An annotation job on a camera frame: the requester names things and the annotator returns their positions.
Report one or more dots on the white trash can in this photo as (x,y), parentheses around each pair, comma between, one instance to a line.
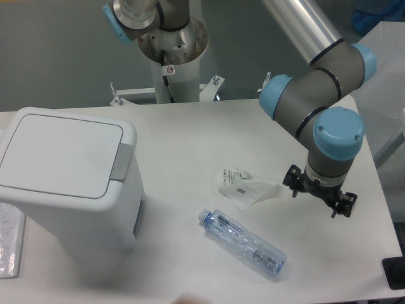
(76,175)

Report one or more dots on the clear plastic bottle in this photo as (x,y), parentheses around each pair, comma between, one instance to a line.
(246,244)

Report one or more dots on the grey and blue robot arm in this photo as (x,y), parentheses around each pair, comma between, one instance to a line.
(307,107)

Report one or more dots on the blue plastic bag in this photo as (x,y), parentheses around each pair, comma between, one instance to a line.
(368,14)

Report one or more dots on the crumpled clear plastic wrapper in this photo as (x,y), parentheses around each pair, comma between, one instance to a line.
(244,188)

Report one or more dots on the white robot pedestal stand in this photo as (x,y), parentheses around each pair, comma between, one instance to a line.
(174,58)

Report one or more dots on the black device at edge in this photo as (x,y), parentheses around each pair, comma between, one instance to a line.
(394,272)

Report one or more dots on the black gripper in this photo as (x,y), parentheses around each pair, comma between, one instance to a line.
(324,188)

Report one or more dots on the paper sheet in sleeve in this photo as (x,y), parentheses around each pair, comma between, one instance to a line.
(12,233)

